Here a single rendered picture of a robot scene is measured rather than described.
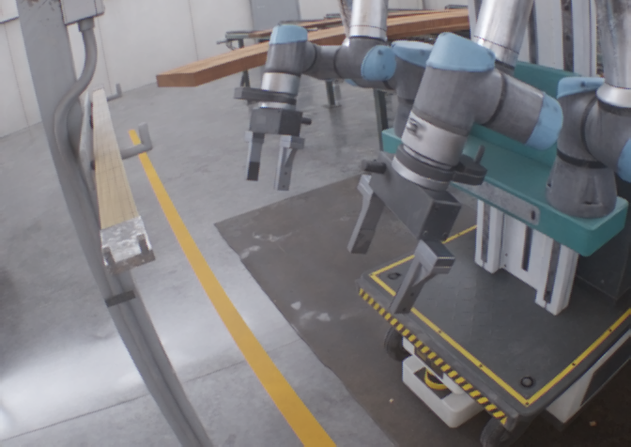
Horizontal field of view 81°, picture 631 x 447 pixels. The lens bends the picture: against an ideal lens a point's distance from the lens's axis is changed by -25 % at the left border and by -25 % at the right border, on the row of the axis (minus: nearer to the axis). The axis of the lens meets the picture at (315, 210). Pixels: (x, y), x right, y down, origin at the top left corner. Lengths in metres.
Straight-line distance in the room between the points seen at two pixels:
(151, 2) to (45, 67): 8.47
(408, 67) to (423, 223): 0.63
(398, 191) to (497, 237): 0.75
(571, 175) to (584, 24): 0.32
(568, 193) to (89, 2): 0.78
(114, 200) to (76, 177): 0.32
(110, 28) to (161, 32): 1.06
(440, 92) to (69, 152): 0.46
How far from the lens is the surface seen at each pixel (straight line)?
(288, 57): 0.94
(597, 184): 0.82
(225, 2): 9.35
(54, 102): 0.63
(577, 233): 0.81
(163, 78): 1.64
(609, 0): 0.64
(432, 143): 0.53
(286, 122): 0.90
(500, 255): 1.35
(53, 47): 0.62
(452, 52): 0.52
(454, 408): 1.22
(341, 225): 2.29
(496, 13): 0.68
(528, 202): 0.87
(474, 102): 0.53
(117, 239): 0.25
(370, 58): 0.92
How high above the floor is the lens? 1.11
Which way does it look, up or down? 26 degrees down
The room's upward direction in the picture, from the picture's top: 8 degrees counter-clockwise
